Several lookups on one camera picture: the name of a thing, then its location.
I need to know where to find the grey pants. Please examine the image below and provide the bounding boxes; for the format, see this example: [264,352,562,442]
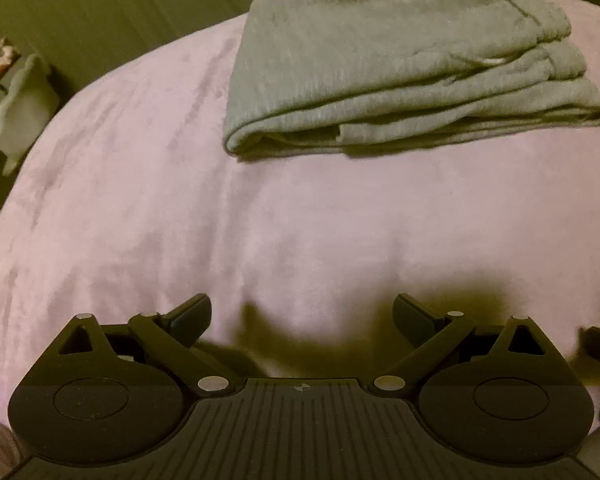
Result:
[222,0,600,162]

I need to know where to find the white chair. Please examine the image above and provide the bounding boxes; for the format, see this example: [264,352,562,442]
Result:
[0,52,62,177]

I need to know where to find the grey curtain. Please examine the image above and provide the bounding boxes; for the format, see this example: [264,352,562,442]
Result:
[0,0,292,111]

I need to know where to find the small figurine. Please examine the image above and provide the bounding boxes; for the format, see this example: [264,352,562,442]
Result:
[0,36,22,84]

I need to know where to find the pink blanket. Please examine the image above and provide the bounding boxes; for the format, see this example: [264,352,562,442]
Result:
[0,0,600,480]

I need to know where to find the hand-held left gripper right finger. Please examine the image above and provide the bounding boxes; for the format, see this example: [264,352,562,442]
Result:
[367,293,549,396]

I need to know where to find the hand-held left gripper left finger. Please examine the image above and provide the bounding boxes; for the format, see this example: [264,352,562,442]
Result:
[55,294,237,397]

